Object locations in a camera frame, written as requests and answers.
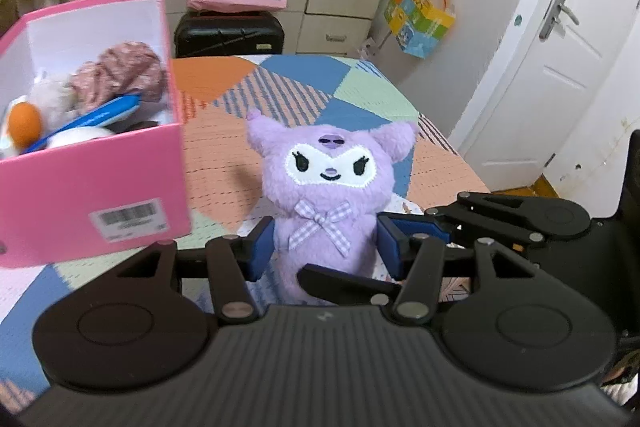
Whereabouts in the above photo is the pink knitted plush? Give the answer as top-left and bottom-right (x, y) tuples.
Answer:
(69, 40), (169, 110)

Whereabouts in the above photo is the orange and white plush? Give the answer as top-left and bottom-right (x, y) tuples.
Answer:
(0, 77), (76, 158)

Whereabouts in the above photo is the blue wet wipe pack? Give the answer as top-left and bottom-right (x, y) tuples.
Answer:
(22, 94), (144, 154)

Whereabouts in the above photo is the colourful gift bag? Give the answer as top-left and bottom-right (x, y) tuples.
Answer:
(384, 0), (457, 60)

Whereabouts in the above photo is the patchwork tablecloth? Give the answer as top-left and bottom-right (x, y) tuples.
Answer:
(0, 54), (494, 389)

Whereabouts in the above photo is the black suitcase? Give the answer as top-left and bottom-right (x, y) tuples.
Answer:
(173, 10), (286, 59)

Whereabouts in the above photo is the person's right forearm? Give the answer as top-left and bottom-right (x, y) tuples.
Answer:
(602, 347), (640, 406)

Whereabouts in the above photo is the purple plush toy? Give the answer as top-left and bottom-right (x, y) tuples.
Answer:
(244, 106), (420, 306)

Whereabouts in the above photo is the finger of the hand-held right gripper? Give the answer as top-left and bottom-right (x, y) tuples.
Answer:
(378, 192), (548, 249)
(296, 263), (402, 309)

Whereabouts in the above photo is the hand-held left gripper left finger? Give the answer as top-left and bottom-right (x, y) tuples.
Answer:
(95, 218), (275, 322)

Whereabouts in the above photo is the pink cardboard box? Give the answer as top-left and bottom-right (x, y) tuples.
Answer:
(0, 0), (194, 269)

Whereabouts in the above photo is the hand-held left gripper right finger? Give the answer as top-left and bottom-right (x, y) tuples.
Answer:
(376, 226), (547, 323)

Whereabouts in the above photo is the white plush toy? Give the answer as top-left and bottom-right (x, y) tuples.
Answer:
(47, 125), (117, 149)

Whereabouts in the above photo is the silver door handle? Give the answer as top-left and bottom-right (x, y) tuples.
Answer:
(539, 0), (581, 40)

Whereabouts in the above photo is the white door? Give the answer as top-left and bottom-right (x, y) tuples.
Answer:
(452, 0), (640, 168)

